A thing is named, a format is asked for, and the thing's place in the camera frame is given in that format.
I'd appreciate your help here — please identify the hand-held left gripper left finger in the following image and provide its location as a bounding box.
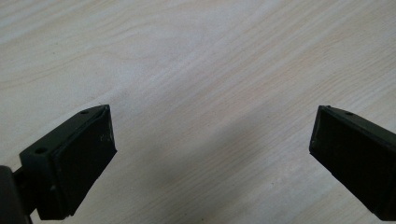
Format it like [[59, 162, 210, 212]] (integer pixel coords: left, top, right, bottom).
[[19, 104, 118, 221]]

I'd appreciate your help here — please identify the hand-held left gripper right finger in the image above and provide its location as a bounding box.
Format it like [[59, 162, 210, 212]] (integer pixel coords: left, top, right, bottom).
[[308, 105, 396, 222]]

